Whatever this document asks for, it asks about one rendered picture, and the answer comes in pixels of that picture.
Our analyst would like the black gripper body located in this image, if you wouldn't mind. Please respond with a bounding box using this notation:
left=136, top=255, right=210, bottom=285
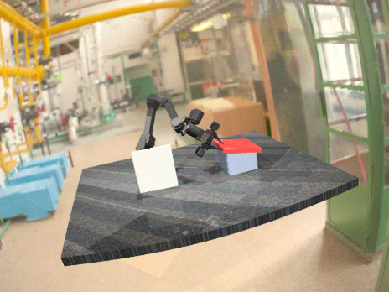
left=193, top=121, right=220, bottom=158

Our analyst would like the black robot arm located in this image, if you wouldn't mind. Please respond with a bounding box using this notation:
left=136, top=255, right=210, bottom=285
left=135, top=93, right=214, bottom=151

